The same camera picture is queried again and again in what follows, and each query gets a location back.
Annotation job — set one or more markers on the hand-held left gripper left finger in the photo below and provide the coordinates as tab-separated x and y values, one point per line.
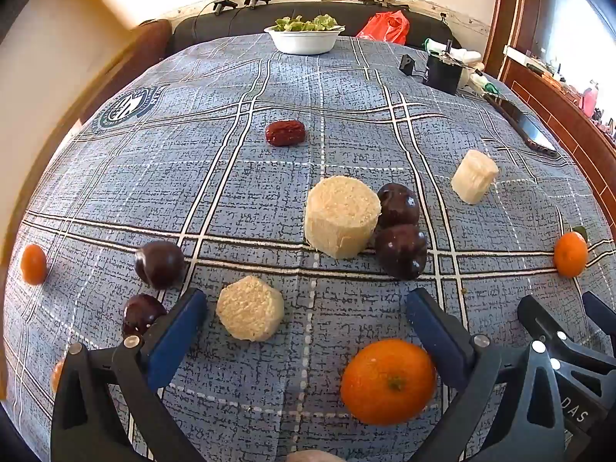
178	337

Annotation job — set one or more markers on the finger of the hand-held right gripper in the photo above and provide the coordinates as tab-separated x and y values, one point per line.
544	317
599	315

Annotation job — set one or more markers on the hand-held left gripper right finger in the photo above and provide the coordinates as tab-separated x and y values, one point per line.
433	332

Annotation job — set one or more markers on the dark purple plum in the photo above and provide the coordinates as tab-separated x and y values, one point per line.
160	264
402	251
399	204
142	315

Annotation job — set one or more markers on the orange mandarin with leaf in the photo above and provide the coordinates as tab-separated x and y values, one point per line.
570	255

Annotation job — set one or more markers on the small cream cylinder piece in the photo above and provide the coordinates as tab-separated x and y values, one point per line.
250	308

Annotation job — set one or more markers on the large cream cylinder piece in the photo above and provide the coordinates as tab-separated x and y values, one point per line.
339	216

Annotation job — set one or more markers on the white cylinder piece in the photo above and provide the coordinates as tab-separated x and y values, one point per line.
474	175

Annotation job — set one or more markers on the black smartphone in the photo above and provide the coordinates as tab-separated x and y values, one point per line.
524	127

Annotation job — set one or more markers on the wooden cabinet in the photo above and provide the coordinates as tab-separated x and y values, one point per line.
563	115

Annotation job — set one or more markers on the red date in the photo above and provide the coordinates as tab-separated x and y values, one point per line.
285	133

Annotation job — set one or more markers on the white plastic item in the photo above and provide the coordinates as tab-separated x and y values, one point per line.
476	82

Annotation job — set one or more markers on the black box device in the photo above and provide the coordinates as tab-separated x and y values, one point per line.
442	74

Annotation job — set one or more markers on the small black box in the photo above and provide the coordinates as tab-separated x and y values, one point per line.
407	64

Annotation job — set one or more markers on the white and green bottle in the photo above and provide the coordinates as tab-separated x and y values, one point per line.
462	54

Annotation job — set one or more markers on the brown armchair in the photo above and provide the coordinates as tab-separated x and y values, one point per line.
144	43

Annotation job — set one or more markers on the red plastic bag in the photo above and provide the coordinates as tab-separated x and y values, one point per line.
385	29

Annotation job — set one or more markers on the black sofa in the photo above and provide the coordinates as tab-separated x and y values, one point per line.
216	26

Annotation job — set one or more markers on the white bowl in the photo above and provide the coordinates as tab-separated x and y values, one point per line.
304	42

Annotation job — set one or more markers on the green lettuce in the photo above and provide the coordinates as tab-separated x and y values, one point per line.
308	24

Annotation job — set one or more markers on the wooden door frame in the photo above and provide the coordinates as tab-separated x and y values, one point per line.
510	9

